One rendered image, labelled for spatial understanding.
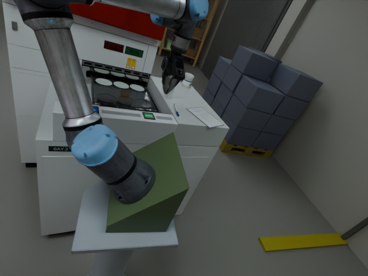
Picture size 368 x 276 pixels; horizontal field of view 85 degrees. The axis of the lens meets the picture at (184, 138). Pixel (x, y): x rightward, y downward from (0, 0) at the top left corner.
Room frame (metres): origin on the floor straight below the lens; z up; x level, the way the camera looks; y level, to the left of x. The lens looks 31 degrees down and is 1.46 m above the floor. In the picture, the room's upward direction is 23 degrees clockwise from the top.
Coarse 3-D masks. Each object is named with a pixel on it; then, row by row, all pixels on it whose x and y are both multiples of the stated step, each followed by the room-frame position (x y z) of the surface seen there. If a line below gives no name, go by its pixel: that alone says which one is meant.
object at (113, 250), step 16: (96, 192) 0.46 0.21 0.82; (80, 208) 0.38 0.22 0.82; (96, 208) 0.40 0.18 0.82; (80, 224) 0.33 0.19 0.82; (96, 224) 0.35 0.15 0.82; (80, 240) 0.29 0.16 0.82; (96, 240) 0.31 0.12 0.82; (112, 240) 0.33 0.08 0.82; (128, 240) 0.35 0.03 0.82; (144, 240) 0.37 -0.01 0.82; (160, 240) 0.39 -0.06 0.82; (176, 240) 0.41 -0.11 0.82; (96, 256) 0.42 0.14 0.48; (112, 256) 0.39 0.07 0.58; (128, 256) 0.44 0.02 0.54; (96, 272) 0.40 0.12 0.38; (112, 272) 0.40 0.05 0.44
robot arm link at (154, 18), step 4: (152, 16) 0.79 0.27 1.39; (156, 16) 0.78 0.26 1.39; (160, 16) 0.77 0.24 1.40; (152, 20) 0.79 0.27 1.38; (156, 20) 0.78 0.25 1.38; (160, 20) 0.78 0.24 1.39; (164, 20) 0.79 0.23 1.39; (168, 20) 0.78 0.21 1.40; (172, 20) 0.77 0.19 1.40; (156, 24) 0.80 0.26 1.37; (160, 24) 0.79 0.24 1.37; (164, 24) 0.80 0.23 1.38; (168, 24) 0.80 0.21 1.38; (172, 24) 0.79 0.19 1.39; (176, 24) 0.78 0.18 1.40; (172, 28) 0.84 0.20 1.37; (176, 28) 0.85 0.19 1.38
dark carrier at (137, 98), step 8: (112, 80) 1.23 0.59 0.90; (96, 88) 1.04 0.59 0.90; (104, 88) 1.08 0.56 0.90; (112, 88) 1.12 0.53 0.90; (120, 88) 1.17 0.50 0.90; (128, 88) 1.22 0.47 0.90; (144, 88) 1.32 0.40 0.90; (96, 96) 0.95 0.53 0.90; (104, 96) 0.99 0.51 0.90; (112, 96) 1.02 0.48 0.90; (120, 96) 1.07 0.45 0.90; (128, 96) 1.10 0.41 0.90; (136, 96) 1.15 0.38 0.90; (144, 96) 1.20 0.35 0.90; (120, 104) 0.98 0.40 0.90; (128, 104) 1.02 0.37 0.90; (136, 104) 1.05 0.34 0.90; (144, 104) 1.10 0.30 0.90; (152, 104) 1.14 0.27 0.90
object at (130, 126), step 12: (60, 108) 0.65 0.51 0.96; (108, 108) 0.79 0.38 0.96; (120, 108) 0.83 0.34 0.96; (60, 120) 0.62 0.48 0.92; (108, 120) 0.72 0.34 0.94; (120, 120) 0.75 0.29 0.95; (132, 120) 0.78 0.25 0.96; (144, 120) 0.82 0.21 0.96; (156, 120) 0.86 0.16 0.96; (168, 120) 0.91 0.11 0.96; (60, 132) 0.62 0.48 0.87; (120, 132) 0.76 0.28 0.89; (132, 132) 0.79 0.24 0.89; (144, 132) 0.82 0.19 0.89; (156, 132) 0.86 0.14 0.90; (168, 132) 0.90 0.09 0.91
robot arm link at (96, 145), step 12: (84, 132) 0.43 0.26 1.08; (96, 132) 0.42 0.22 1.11; (108, 132) 0.43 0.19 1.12; (84, 144) 0.39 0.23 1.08; (96, 144) 0.38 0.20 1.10; (108, 144) 0.40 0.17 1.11; (120, 144) 0.44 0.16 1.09; (84, 156) 0.36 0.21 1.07; (96, 156) 0.37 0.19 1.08; (108, 156) 0.39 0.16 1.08; (120, 156) 0.41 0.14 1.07; (132, 156) 0.46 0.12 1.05; (96, 168) 0.37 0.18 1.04; (108, 168) 0.38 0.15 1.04; (120, 168) 0.40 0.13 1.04; (108, 180) 0.38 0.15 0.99
